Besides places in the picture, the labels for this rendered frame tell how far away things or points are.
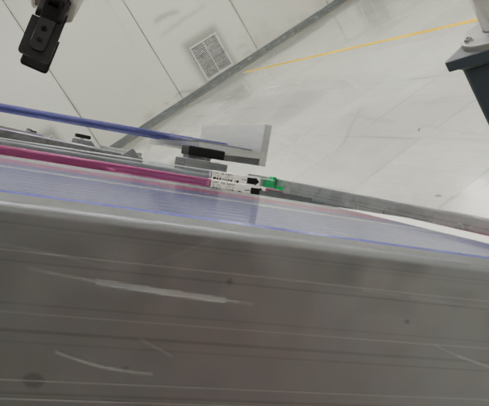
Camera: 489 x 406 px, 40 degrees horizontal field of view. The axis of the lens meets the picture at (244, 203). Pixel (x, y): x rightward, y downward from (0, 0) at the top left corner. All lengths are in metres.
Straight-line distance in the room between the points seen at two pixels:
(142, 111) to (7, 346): 8.26
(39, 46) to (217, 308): 0.56
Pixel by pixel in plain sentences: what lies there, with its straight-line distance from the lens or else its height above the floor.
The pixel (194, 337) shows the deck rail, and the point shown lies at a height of 0.89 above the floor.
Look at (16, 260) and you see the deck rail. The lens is 0.16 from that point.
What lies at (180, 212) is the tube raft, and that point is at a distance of 0.21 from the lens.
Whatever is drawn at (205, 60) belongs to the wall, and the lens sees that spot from 8.64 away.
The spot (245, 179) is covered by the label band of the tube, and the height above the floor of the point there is 0.76.
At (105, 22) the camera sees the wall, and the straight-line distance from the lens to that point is 8.43.
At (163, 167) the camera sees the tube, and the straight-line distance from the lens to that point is 0.76.
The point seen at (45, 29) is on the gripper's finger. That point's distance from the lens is 0.71.
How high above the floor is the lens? 0.95
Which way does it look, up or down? 16 degrees down
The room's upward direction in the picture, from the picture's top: 32 degrees counter-clockwise
